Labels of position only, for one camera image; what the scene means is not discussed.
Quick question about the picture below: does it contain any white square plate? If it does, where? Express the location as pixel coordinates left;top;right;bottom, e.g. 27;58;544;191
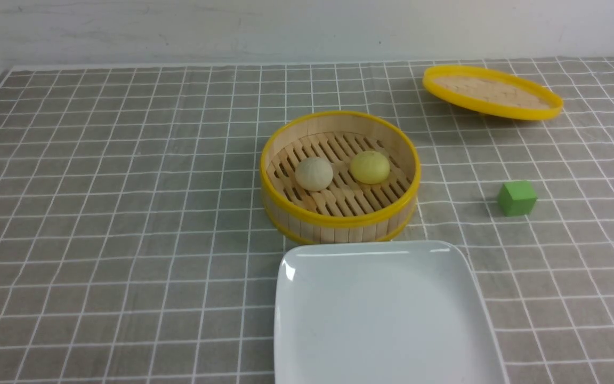
273;241;508;383

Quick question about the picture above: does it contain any grey checkered tablecloth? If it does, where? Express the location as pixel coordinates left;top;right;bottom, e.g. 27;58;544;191
0;58;614;383

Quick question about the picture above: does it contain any green wooden cube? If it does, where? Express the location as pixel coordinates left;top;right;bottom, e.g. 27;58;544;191
497;180;538;217

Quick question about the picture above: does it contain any yellow steamed bun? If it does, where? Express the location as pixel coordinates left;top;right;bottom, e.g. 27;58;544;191
349;150;391;185

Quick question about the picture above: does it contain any yellow rimmed steamer lid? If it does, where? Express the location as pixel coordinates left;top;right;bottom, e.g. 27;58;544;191
422;65;563;121

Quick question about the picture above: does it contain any white steamed bun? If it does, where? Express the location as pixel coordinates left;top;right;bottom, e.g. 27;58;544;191
294;156;334;192

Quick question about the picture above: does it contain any bamboo steamer basket yellow rim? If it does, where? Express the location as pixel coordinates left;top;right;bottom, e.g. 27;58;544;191
259;111;422;244

